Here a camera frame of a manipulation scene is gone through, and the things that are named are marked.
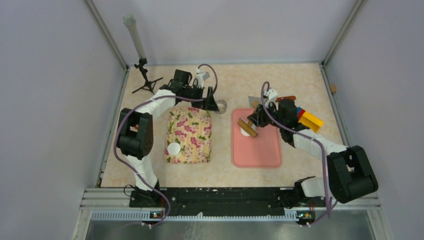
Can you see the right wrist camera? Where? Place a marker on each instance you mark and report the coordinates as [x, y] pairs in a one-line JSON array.
[[270, 96]]

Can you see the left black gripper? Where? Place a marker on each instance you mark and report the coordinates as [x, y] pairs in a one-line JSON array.
[[210, 103]]

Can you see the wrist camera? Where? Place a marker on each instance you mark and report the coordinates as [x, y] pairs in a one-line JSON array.
[[270, 96], [200, 77]]

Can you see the wooden rolling pin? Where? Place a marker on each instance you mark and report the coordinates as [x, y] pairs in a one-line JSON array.
[[247, 125]]

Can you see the colourful toy block stack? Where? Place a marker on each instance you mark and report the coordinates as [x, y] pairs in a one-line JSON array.
[[309, 120]]

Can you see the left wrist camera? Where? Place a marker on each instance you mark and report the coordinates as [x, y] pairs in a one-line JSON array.
[[200, 77]]

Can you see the black tripod with tube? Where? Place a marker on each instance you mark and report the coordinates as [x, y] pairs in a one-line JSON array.
[[131, 24]]

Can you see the floral rectangular tray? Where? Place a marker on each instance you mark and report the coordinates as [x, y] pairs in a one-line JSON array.
[[192, 129]]

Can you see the small cork piece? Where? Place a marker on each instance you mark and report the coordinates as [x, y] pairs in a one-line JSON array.
[[332, 88]]

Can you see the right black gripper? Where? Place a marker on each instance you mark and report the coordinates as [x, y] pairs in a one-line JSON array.
[[258, 117]]

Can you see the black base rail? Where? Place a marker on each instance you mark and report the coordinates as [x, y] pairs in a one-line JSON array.
[[224, 201]]

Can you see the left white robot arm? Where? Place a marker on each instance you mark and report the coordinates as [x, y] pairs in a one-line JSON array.
[[135, 133]]

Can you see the pink silicone mat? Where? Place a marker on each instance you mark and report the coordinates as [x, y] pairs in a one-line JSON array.
[[263, 151]]

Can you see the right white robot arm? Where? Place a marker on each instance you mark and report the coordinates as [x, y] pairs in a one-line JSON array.
[[347, 172]]

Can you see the white dough ball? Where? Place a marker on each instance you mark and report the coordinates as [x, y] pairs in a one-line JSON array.
[[244, 133]]

